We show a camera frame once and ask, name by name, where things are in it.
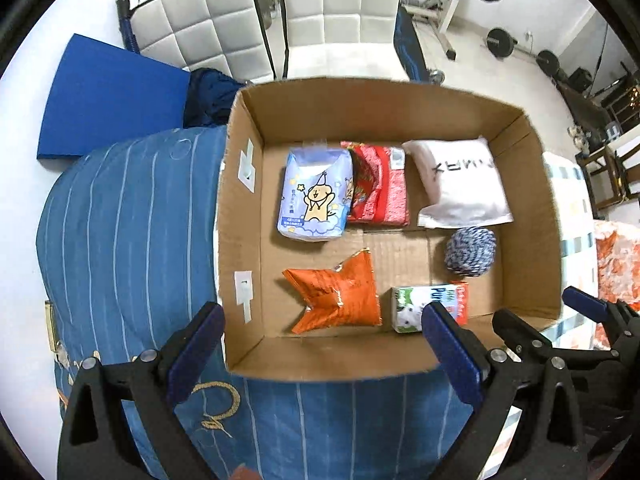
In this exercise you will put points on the dark wooden chair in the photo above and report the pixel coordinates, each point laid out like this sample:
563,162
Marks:
616,167

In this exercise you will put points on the white quilted chair left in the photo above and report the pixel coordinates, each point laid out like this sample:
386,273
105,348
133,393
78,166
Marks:
200,25

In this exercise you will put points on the plaid blanket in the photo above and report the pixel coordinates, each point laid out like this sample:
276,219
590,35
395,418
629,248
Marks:
575,230

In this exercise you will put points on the white quilted chair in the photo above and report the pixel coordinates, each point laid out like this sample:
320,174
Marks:
340,10
200,25

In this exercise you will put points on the orange floral blanket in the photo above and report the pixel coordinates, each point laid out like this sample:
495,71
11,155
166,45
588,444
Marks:
615,260

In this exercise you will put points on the cardboard box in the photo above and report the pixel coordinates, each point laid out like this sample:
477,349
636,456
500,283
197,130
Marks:
400,255

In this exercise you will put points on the black speaker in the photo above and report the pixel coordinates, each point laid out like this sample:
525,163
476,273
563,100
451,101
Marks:
581,80

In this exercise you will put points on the white shoes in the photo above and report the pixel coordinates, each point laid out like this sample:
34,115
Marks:
576,133

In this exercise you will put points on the white soft pouch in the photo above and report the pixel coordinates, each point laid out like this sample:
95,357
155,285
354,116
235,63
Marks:
465,185

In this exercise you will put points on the blue cartoon tissue pack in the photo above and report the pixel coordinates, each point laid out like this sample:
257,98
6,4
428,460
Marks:
315,195

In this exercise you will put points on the short barbell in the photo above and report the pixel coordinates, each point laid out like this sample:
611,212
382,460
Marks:
500,42

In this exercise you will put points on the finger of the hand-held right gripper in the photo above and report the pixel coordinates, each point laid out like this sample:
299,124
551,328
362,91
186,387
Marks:
582,302
520,334

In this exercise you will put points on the red patterned packet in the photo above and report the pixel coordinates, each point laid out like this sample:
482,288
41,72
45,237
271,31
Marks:
375,190

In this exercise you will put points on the black and blue exercise bar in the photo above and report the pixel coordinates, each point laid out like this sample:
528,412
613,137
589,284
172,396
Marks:
127,25

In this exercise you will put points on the blue foam mat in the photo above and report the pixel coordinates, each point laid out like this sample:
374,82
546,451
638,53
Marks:
110,95

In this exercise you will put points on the silver metal bowl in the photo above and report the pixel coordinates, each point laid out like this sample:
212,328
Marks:
436,76

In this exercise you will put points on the white weight bench rack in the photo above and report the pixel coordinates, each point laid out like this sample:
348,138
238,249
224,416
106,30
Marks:
445,15

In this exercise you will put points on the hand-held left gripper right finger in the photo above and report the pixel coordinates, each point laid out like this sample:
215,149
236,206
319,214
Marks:
450,355

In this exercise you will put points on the navy blue cloth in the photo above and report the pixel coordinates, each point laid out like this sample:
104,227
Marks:
210,97

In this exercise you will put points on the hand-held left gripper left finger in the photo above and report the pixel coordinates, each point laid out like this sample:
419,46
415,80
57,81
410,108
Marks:
196,352

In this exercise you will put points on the blue striped blanket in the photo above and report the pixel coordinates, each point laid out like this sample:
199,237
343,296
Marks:
125,240

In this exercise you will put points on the white quilted chair centre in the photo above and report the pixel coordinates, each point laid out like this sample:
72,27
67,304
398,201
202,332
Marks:
340,10

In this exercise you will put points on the orange foil packet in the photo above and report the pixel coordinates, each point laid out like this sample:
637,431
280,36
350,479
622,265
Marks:
345,295

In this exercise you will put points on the small white green tissue pack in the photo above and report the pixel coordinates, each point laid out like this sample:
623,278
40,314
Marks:
415,310

